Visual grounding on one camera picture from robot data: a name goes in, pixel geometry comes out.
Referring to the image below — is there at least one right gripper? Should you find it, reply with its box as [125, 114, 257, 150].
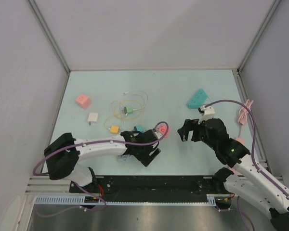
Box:
[177, 119, 217, 150]

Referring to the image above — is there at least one blue round power strip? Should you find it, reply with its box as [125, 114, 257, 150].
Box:
[117, 155, 130, 161]

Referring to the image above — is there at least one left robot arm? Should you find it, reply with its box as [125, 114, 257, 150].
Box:
[44, 129, 162, 193]

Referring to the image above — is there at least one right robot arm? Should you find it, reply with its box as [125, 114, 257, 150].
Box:
[177, 118, 289, 231]

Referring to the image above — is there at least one teal charger plug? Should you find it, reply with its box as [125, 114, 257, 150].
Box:
[132, 125, 145, 133]

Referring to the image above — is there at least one yellow charger plug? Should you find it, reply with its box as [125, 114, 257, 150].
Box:
[108, 125, 122, 134]

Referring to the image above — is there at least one green charger plug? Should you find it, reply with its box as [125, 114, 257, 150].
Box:
[122, 106, 134, 116]

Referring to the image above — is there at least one pink power strip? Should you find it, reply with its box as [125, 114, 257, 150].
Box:
[227, 137, 246, 176]

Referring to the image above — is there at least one pink square adapter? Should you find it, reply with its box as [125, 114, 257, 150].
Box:
[158, 125, 171, 138]

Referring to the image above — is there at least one teal triangular power strip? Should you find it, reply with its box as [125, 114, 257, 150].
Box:
[186, 89, 208, 109]

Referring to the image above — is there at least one white cube charger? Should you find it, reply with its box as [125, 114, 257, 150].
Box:
[87, 112, 99, 125]

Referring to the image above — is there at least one pink cube socket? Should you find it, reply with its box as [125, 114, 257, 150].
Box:
[75, 94, 92, 109]

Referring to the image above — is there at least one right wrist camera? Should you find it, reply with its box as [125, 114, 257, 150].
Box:
[198, 105, 215, 124]

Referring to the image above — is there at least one white usb cable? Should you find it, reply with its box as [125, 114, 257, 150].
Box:
[121, 90, 148, 132]

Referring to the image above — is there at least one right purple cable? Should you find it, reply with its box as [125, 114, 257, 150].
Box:
[204, 100, 289, 231]

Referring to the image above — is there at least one grey cable duct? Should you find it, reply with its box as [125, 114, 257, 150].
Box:
[34, 195, 221, 206]

